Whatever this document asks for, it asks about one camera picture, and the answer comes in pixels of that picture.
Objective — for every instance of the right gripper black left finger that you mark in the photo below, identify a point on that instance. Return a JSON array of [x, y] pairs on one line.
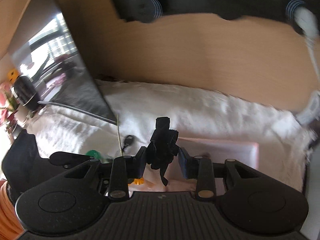
[[123, 169]]

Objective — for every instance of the pink artificial flowers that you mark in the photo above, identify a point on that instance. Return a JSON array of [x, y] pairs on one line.
[[9, 106]]

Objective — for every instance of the yellow plush toy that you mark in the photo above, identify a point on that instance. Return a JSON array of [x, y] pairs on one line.
[[12, 75]]

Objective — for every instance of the orange soft toy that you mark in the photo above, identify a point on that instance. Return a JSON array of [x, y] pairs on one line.
[[139, 181]]

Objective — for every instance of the black round speaker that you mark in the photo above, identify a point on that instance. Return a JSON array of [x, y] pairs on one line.
[[26, 93]]

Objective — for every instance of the black flat screen television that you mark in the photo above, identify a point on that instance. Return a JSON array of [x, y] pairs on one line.
[[43, 49]]

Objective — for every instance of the pink open gift box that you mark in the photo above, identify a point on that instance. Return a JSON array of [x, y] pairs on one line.
[[217, 150]]

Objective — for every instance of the white textured blanket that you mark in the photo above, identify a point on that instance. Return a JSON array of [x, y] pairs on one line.
[[194, 113]]

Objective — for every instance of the green lid glass jar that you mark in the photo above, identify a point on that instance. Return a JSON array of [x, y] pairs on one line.
[[104, 159]]

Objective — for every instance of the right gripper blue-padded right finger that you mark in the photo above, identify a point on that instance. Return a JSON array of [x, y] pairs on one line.
[[201, 169]]

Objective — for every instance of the black fabric bow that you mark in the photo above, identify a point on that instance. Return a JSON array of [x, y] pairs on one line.
[[162, 147]]

